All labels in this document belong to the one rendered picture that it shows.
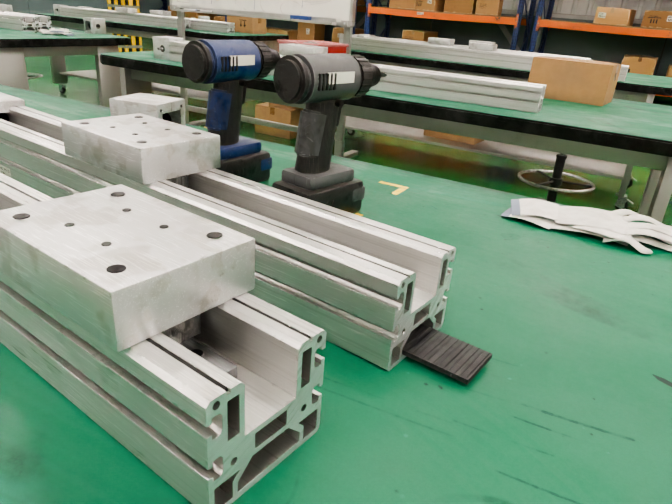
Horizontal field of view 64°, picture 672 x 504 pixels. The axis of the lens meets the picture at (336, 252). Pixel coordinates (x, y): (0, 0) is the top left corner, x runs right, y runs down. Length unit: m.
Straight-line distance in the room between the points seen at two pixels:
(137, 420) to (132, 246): 0.11
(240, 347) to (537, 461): 0.22
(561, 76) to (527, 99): 0.45
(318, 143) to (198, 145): 0.16
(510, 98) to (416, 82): 0.34
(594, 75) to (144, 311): 2.19
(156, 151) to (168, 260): 0.29
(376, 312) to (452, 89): 1.63
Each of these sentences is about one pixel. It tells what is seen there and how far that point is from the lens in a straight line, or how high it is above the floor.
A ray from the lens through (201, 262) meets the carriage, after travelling 0.35.
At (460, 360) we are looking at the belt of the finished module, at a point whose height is 0.79.
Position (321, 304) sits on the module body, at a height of 0.81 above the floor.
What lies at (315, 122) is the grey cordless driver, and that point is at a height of 0.92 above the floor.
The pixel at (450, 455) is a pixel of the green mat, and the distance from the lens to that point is 0.41.
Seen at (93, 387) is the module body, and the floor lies 0.81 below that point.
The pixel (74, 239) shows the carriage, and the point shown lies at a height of 0.90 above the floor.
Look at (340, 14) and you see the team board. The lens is 3.63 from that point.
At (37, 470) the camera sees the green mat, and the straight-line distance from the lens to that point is 0.41.
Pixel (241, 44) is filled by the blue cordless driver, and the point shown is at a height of 0.99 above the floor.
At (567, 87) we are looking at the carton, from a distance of 2.41.
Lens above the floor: 1.05
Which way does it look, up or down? 24 degrees down
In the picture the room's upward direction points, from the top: 5 degrees clockwise
